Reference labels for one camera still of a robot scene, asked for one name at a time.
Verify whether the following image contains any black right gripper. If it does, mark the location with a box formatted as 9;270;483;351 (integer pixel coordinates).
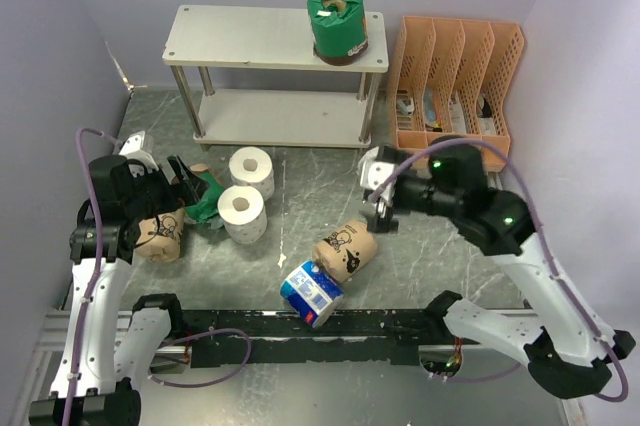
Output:
360;143;458;231

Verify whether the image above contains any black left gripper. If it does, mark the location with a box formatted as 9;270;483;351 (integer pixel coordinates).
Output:
123;153;208;220

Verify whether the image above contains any brown cartoon paper roll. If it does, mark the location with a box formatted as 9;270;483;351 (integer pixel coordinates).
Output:
311;220;378;283

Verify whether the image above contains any green paper roll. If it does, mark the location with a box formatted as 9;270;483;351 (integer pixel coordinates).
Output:
307;0;368;66

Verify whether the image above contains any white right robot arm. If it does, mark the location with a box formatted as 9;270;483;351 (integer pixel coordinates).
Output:
358;135;636;403

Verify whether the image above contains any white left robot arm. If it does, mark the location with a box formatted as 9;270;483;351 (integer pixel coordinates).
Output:
28;155;209;425

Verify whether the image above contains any grey two-tier shelf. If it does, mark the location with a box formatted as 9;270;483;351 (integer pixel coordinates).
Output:
162;5;389;149

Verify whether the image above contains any green torn wrapped roll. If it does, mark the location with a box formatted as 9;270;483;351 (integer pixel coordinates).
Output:
185;163;225;230

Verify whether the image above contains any white floral roll front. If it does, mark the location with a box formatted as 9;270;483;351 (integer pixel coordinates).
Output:
217;185;267;244

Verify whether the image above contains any brown wrapped roll left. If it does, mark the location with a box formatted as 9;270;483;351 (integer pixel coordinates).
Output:
134;209;185;263

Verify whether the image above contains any blue wrapped paper roll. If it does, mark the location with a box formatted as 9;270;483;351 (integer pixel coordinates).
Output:
280;261;344;329

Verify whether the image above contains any orange plastic file organizer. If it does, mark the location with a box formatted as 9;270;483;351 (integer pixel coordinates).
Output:
386;16;525;155

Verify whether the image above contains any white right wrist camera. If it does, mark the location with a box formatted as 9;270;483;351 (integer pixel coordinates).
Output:
358;145;409;201

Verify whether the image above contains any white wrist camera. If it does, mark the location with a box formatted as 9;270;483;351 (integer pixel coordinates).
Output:
117;131;159;177
358;145;409;201

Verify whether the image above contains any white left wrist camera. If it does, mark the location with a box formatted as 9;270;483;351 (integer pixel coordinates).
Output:
117;131;159;177

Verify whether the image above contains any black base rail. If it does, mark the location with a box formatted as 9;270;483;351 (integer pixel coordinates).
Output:
170;309;454;368

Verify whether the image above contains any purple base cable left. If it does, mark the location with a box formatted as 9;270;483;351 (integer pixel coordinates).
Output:
146;328;253;388

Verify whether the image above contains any aluminium frame rail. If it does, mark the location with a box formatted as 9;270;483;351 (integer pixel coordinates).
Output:
35;308;541;353

